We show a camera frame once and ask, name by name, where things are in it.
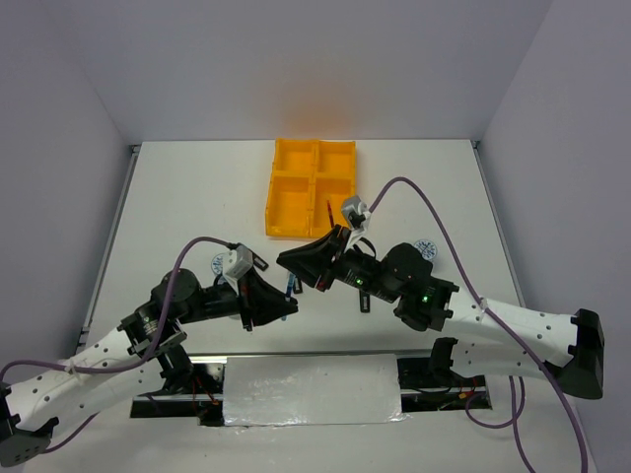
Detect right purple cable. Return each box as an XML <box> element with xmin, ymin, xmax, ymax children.
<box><xmin>369</xmin><ymin>176</ymin><xmax>591</xmax><ymax>473</ymax></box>

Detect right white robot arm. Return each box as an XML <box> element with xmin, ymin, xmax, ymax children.
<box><xmin>277</xmin><ymin>226</ymin><xmax>604</xmax><ymax>400</ymax></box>

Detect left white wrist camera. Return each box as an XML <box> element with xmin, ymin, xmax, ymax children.
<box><xmin>222</xmin><ymin>244</ymin><xmax>253</xmax><ymax>281</ymax></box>

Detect red pen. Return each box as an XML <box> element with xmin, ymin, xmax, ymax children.
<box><xmin>326</xmin><ymin>199</ymin><xmax>335</xmax><ymax>229</ymax></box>

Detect blue gel pen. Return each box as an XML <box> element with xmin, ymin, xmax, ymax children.
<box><xmin>281</xmin><ymin>272</ymin><xmax>295</xmax><ymax>321</ymax></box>

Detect left blue putty jar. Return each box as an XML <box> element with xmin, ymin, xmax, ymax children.
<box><xmin>211</xmin><ymin>253</ymin><xmax>224</xmax><ymax>276</ymax></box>

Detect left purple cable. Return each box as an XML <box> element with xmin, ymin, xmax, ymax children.
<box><xmin>0</xmin><ymin>236</ymin><xmax>233</xmax><ymax>454</ymax></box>

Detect yellow four-compartment organizer tray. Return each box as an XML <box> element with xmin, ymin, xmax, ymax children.
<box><xmin>265</xmin><ymin>138</ymin><xmax>357</xmax><ymax>239</ymax></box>

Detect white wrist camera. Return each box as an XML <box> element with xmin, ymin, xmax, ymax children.
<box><xmin>341</xmin><ymin>195</ymin><xmax>371</xmax><ymax>238</ymax></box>
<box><xmin>222</xmin><ymin>244</ymin><xmax>253</xmax><ymax>281</ymax></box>

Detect blue putty jar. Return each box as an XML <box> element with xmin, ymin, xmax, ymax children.
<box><xmin>211</xmin><ymin>253</ymin><xmax>224</xmax><ymax>276</ymax></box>
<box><xmin>413</xmin><ymin>238</ymin><xmax>439</xmax><ymax>262</ymax></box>

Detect blue cap black highlighter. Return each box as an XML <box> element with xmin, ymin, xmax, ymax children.
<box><xmin>252</xmin><ymin>255</ymin><xmax>269</xmax><ymax>271</ymax></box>

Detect pink cap black highlighter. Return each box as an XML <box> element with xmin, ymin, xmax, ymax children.
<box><xmin>359</xmin><ymin>292</ymin><xmax>371</xmax><ymax>313</ymax></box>

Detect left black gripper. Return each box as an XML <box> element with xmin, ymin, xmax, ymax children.
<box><xmin>178</xmin><ymin>264</ymin><xmax>299</xmax><ymax>330</ymax></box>

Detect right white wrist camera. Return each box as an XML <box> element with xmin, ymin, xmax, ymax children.
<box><xmin>341</xmin><ymin>195</ymin><xmax>371</xmax><ymax>238</ymax></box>

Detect silver foil covered panel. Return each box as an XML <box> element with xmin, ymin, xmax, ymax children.
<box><xmin>223</xmin><ymin>354</ymin><xmax>405</xmax><ymax>427</ymax></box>

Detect right blue putty jar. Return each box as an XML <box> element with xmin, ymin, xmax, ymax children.
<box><xmin>413</xmin><ymin>238</ymin><xmax>439</xmax><ymax>262</ymax></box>

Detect purple cable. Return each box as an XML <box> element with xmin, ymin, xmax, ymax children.
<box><xmin>369</xmin><ymin>176</ymin><xmax>591</xmax><ymax>473</ymax></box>
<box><xmin>0</xmin><ymin>236</ymin><xmax>233</xmax><ymax>454</ymax></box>

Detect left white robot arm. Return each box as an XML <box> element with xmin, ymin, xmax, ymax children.
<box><xmin>1</xmin><ymin>269</ymin><xmax>298</xmax><ymax>467</ymax></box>

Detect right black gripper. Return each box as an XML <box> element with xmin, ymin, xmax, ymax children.
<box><xmin>276</xmin><ymin>223</ymin><xmax>398</xmax><ymax>303</ymax></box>

